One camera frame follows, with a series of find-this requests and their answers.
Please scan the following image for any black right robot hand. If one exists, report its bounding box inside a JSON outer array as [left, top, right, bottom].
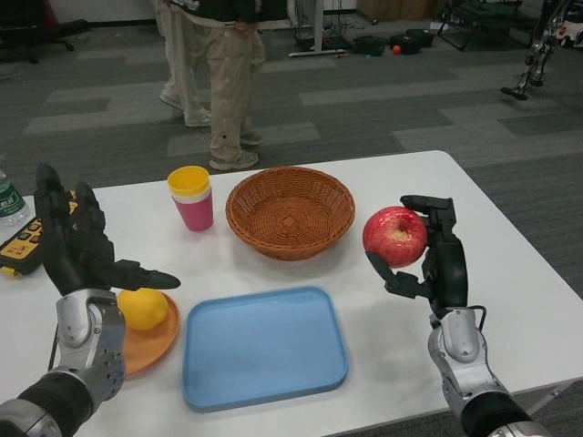
[[365, 194, 469, 320]]

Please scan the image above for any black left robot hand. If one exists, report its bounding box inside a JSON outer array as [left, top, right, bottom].
[[34, 162, 182, 297]]

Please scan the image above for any red apple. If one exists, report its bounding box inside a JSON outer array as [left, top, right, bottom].
[[363, 206, 429, 269]]

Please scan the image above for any yellow black remote controller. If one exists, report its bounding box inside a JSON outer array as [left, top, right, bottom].
[[0, 188, 78, 278]]

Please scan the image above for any clear plastic water bottle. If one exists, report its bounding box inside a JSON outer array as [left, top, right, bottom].
[[0, 170, 29, 228]]

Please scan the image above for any yellow lemon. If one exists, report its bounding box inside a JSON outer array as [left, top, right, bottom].
[[117, 288, 168, 331]]

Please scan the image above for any orange plate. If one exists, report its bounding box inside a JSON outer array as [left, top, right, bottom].
[[118, 290, 181, 377]]

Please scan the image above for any pink plastic cup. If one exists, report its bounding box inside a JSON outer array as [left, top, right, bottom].
[[172, 194, 214, 233]]

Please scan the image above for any yellow plastic cup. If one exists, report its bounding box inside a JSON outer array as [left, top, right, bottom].
[[167, 166, 212, 199]]

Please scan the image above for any white plastic cup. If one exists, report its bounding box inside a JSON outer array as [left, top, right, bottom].
[[170, 188, 214, 205]]

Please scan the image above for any brown wicker basket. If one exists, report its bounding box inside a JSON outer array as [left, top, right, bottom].
[[225, 166, 356, 261]]

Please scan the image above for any blue plastic tray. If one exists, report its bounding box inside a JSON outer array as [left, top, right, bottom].
[[181, 285, 351, 413]]

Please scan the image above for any person in white trousers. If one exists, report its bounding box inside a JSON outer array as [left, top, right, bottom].
[[156, 0, 213, 128]]

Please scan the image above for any black office chair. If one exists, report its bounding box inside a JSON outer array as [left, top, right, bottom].
[[0, 17, 87, 65]]

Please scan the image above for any person in beige trousers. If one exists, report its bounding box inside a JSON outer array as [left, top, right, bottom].
[[181, 0, 268, 172]]

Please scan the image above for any silver black humanoid robot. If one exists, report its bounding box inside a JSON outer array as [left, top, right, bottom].
[[499, 0, 576, 101]]

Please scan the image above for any large black case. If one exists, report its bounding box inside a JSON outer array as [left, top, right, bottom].
[[390, 28, 434, 56]]

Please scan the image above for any small black case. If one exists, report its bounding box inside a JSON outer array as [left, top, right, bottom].
[[353, 35, 388, 58]]

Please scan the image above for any black folding lounger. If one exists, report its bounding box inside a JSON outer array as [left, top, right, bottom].
[[436, 0, 525, 52]]

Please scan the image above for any white toy car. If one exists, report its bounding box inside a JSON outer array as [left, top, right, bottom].
[[553, 8, 583, 50]]

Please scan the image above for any white standing desk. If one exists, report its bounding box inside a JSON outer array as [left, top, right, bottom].
[[287, 0, 350, 58]]

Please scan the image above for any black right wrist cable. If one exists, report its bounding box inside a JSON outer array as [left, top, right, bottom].
[[468, 305, 488, 333]]

